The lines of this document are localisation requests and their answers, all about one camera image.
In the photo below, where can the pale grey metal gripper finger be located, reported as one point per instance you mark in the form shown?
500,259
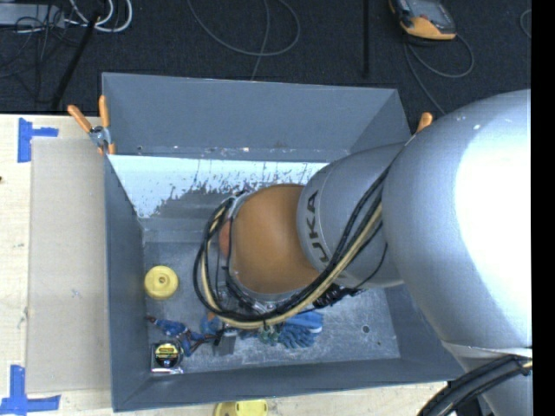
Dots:
224,341

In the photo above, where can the blue and white brush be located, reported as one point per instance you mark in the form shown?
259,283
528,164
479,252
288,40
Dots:
301,331

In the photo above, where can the black and yellow tape measure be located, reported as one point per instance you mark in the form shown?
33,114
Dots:
166,356

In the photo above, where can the yellow flat round piece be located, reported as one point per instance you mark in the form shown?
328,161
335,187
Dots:
241,408

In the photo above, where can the yellow round disc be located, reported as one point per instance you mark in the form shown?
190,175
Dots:
161,281

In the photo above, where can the pale wood flat board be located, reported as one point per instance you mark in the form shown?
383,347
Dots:
65,254

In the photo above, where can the grey metal bin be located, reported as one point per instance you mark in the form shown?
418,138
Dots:
243,119

